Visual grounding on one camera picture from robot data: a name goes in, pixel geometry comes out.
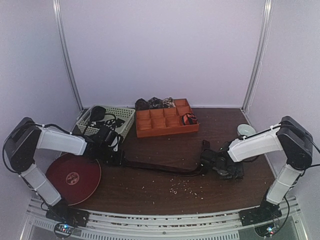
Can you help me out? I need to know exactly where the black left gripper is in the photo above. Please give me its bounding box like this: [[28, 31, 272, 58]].
[[98, 145, 126, 166]]

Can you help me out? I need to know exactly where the red navy striped tie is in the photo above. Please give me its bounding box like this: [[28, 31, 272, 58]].
[[118, 137, 210, 177]]

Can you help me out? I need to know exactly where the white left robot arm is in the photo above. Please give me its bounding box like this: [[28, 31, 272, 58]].
[[2, 117, 126, 222]]

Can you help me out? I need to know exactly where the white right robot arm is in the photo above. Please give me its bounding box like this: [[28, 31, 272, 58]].
[[210, 115, 315, 221]]

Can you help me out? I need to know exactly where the black white floral tie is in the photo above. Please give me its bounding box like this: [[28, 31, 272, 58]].
[[89, 118, 125, 130]]

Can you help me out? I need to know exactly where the round red tray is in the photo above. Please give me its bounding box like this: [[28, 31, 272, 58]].
[[45, 153, 102, 206]]

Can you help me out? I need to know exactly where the black rolled tie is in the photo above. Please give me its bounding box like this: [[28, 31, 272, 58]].
[[90, 105, 106, 122]]

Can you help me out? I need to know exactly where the white ceramic bowl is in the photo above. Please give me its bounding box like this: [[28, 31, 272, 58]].
[[237, 124, 256, 137]]

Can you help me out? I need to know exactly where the pale green plastic basket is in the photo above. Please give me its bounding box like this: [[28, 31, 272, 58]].
[[76, 105, 136, 139]]

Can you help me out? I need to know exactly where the orange navy rolled tie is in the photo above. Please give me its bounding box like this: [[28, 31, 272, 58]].
[[180, 112, 198, 126]]

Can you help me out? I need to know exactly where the brown patterned rolled tie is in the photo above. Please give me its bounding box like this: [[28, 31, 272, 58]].
[[135, 98, 150, 111]]

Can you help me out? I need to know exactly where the orange wooden divider tray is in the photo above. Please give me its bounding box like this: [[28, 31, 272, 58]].
[[135, 98, 200, 138]]

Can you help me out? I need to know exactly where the beige patterned rolled tie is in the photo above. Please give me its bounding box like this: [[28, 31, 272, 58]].
[[162, 97, 176, 108]]

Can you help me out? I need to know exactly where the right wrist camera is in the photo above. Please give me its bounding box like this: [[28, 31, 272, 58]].
[[200, 149, 219, 166]]

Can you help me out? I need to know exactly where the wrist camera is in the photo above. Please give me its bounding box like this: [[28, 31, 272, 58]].
[[95, 125, 123, 152], [200, 149, 219, 166]]

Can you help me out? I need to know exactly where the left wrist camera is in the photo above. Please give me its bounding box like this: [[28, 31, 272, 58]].
[[95, 125, 123, 152]]

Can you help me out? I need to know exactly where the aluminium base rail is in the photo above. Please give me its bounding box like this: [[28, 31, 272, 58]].
[[20, 197, 308, 240]]

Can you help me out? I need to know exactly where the aluminium corner post left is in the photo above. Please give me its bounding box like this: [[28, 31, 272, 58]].
[[52, 0, 84, 111]]

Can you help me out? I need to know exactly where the aluminium corner post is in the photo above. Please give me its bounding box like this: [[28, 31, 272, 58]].
[[52, 0, 84, 111], [241, 0, 273, 114]]

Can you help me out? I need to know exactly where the aluminium corner post right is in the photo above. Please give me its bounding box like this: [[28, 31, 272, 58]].
[[241, 0, 273, 114]]

